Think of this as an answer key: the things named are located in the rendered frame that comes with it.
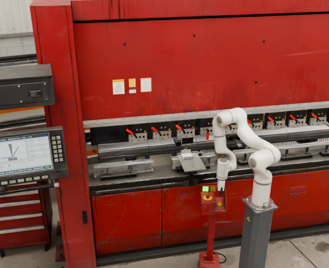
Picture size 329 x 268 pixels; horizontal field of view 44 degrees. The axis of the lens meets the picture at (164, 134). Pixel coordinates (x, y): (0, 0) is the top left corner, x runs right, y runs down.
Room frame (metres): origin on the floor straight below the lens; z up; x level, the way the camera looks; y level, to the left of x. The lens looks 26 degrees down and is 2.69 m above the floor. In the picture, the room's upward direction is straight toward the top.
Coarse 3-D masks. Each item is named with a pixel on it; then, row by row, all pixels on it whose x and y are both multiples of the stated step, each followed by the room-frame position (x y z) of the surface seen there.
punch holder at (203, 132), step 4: (200, 120) 3.06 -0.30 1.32; (204, 120) 3.05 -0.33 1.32; (208, 120) 3.06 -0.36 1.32; (212, 120) 3.06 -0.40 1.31; (200, 124) 3.05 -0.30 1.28; (204, 124) 3.05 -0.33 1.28; (208, 124) 3.06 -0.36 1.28; (200, 128) 3.05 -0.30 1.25; (204, 128) 3.05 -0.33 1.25; (208, 128) 3.05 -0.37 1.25; (212, 128) 3.06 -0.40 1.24; (200, 132) 3.04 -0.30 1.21; (204, 132) 3.05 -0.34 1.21; (212, 132) 3.06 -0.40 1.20
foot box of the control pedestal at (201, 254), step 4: (200, 252) 2.82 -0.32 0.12; (204, 252) 2.82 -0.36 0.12; (216, 252) 2.82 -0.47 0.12; (200, 256) 2.76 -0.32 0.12; (216, 256) 2.76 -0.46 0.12; (200, 260) 2.72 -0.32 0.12; (216, 260) 2.72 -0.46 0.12; (200, 264) 2.67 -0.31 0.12; (204, 264) 2.67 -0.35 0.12; (208, 264) 2.67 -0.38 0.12; (212, 264) 2.67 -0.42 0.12; (216, 264) 2.67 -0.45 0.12
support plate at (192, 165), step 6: (180, 156) 3.01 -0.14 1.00; (198, 156) 3.01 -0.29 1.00; (180, 162) 2.91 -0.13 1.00; (186, 162) 2.91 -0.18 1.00; (192, 162) 2.91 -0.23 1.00; (198, 162) 2.91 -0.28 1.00; (186, 168) 2.82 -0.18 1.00; (192, 168) 2.82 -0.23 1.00; (198, 168) 2.82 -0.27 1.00; (204, 168) 2.82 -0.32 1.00
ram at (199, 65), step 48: (96, 48) 2.88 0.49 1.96; (144, 48) 2.95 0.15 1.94; (192, 48) 3.03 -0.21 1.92; (240, 48) 3.10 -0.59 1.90; (288, 48) 3.18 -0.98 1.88; (96, 96) 2.88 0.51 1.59; (144, 96) 2.95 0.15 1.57; (192, 96) 3.03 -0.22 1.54; (240, 96) 3.11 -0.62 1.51; (288, 96) 3.20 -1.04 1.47
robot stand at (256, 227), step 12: (252, 216) 2.27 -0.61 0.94; (264, 216) 2.27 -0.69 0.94; (252, 228) 2.26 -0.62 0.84; (264, 228) 2.27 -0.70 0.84; (252, 240) 2.26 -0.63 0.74; (264, 240) 2.28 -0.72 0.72; (240, 252) 2.36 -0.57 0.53; (252, 252) 2.26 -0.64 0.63; (264, 252) 2.28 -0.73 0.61; (240, 264) 2.35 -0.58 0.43; (252, 264) 2.25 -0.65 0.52; (264, 264) 2.29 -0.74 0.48
